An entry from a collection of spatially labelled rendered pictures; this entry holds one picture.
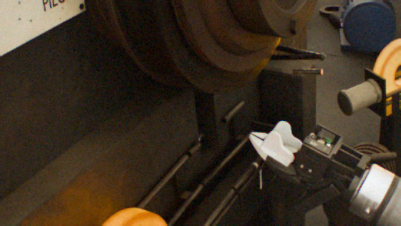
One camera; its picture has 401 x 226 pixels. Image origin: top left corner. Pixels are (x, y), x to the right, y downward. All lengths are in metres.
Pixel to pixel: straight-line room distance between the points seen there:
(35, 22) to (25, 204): 0.23
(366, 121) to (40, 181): 1.95
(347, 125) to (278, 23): 1.76
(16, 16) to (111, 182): 0.29
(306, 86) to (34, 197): 0.62
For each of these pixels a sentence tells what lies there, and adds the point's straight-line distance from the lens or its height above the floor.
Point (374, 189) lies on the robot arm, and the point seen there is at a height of 0.73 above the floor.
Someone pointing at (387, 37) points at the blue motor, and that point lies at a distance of 3.05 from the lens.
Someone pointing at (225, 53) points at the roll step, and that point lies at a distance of 0.80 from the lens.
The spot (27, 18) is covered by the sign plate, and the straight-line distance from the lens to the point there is 0.71.
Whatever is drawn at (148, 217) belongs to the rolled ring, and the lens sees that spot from 0.79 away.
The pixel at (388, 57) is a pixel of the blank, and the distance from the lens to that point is 1.32.
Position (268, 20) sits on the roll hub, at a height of 1.03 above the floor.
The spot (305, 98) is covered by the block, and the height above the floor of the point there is 0.74.
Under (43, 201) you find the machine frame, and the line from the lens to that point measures 0.74.
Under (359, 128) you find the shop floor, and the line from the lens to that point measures 2.50.
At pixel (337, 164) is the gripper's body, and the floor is 0.75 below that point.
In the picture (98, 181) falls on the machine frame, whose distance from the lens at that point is 0.81.
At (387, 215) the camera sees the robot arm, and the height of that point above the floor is 0.70.
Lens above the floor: 1.30
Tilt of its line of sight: 29 degrees down
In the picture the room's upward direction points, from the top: 6 degrees counter-clockwise
